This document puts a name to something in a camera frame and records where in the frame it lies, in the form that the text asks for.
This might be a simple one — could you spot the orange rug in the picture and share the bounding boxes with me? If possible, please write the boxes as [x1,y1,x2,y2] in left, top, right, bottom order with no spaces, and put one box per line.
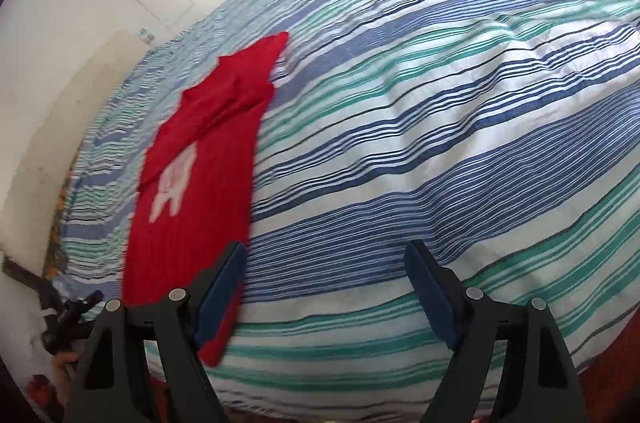
[570,303,637,423]

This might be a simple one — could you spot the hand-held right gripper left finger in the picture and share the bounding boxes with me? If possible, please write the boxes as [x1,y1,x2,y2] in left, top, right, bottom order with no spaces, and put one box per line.
[62,240,248,423]

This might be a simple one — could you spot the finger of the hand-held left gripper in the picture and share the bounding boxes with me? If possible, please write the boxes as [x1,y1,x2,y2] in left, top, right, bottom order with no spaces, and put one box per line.
[60,289,105,329]

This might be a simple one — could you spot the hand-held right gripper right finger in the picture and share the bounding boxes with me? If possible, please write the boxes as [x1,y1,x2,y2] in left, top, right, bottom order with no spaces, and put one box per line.
[402,239,588,423]

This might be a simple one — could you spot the red sweater with white dog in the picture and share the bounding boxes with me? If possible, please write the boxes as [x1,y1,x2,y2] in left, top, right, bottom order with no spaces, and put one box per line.
[121,30,291,368]

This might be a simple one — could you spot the person's left hand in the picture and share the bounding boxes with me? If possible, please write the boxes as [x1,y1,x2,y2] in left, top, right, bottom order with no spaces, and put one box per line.
[51,350,81,405]

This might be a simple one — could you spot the striped bedspread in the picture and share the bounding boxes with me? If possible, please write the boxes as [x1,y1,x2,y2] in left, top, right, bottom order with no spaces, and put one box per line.
[42,0,640,419]

